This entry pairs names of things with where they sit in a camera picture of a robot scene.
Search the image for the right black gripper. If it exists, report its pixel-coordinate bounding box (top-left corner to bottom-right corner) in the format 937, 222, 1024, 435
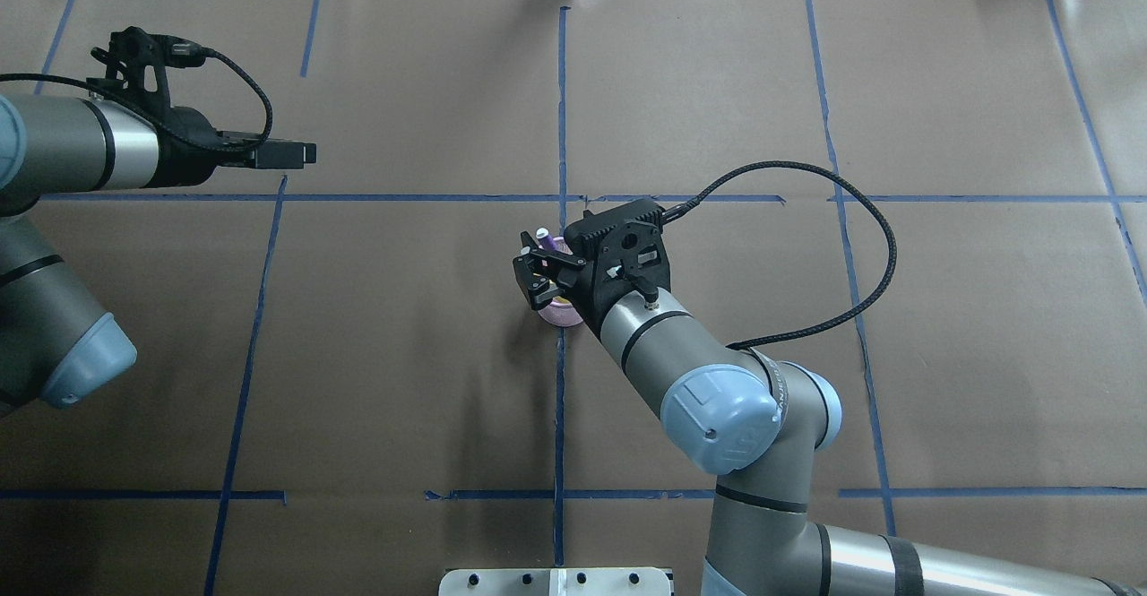
512, 232, 629, 328

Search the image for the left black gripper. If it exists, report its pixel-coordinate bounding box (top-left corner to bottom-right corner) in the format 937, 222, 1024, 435
157, 108, 318, 186

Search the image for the purple marker pen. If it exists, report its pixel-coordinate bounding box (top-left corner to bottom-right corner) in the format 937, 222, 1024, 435
535, 226, 560, 252

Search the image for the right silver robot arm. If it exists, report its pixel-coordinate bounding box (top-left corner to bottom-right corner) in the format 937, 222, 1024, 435
513, 224, 1144, 595

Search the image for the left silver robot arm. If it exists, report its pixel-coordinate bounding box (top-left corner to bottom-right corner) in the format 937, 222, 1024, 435
1, 95, 318, 416

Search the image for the white mounting pillar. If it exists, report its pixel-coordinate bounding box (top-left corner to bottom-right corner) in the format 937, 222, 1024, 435
438, 566, 676, 595

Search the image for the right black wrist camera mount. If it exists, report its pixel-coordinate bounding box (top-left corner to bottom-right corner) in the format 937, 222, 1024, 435
563, 197, 672, 293

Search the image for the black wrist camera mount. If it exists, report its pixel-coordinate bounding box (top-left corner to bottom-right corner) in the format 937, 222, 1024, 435
86, 28, 209, 121
563, 197, 672, 293

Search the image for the left black camera cable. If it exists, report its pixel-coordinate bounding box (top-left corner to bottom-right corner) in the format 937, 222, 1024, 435
175, 44, 274, 151

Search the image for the black camera cable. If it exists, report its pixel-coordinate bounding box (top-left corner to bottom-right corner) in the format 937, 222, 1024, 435
661, 160, 899, 351
175, 44, 274, 151

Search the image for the right black camera cable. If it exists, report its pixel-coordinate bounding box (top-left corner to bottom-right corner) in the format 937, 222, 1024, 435
661, 160, 899, 351

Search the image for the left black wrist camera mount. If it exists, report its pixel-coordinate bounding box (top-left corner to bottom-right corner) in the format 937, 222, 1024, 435
86, 28, 209, 121

